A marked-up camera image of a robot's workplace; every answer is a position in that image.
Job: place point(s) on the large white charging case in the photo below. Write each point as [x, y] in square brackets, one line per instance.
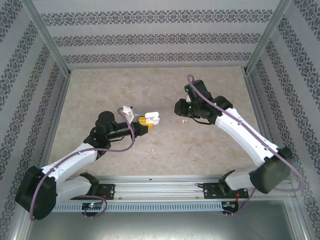
[152, 115]

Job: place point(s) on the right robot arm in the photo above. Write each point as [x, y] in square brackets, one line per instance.
[240, 130]

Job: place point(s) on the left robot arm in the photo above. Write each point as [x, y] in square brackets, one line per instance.
[70, 162]

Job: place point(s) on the grey metal sheet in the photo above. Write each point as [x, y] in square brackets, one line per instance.
[160, 227]

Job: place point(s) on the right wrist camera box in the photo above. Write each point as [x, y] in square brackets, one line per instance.
[188, 98]

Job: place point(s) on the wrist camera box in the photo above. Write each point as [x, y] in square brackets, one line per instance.
[128, 111]
[188, 98]

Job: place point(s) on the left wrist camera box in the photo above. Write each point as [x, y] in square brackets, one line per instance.
[128, 111]

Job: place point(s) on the aluminium side rail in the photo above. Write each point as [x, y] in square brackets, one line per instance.
[258, 105]
[58, 105]

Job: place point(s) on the aluminium mounting rail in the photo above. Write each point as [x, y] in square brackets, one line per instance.
[160, 187]

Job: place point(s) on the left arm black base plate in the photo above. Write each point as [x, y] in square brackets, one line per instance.
[108, 191]

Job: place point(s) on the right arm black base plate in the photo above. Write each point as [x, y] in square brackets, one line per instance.
[210, 191]

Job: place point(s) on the aluminium frame post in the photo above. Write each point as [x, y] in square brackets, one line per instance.
[268, 35]
[45, 35]

